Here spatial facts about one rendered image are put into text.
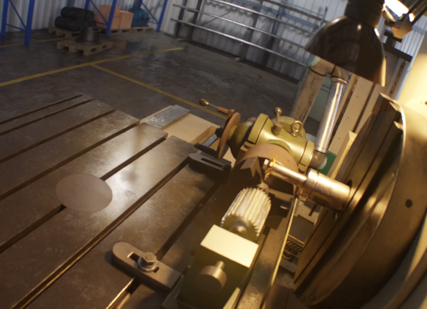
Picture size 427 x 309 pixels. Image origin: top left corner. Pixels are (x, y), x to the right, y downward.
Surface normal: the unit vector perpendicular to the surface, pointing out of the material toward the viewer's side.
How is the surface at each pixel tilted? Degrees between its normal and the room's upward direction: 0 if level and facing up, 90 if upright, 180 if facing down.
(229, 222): 90
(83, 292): 0
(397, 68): 90
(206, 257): 71
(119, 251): 0
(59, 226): 0
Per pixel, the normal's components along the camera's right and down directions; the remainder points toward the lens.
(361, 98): -0.52, 0.26
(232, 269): -0.28, 0.04
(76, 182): 0.27, -0.86
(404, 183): -0.13, -0.29
